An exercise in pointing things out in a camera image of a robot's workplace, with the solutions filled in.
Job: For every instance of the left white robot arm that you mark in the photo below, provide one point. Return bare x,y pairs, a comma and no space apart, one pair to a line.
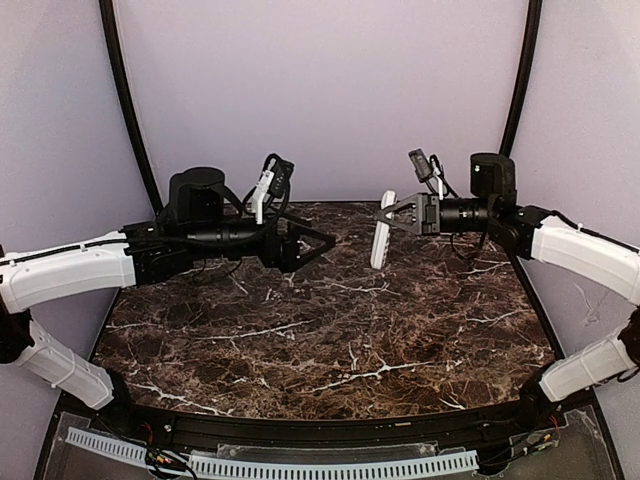
202,220

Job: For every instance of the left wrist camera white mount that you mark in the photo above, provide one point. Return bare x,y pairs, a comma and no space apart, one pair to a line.
273,183

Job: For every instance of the right black frame post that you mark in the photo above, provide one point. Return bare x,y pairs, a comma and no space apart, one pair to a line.
530,36

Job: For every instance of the left black frame post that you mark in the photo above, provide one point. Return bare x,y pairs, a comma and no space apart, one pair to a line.
125,98

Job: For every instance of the left grey cable duct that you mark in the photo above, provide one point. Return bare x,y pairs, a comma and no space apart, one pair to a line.
108,447

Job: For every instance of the white remote control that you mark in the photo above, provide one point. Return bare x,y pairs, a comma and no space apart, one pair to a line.
382,234

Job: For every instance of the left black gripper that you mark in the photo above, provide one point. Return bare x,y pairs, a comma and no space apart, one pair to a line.
288,248

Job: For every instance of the black frame post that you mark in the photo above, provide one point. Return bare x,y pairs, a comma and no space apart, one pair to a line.
530,36
125,98

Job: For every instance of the black front rail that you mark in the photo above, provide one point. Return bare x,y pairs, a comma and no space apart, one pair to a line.
482,428

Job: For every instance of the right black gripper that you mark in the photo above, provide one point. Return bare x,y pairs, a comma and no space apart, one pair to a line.
430,214

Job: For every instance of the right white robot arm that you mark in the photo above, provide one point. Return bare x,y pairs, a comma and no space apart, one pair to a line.
531,233

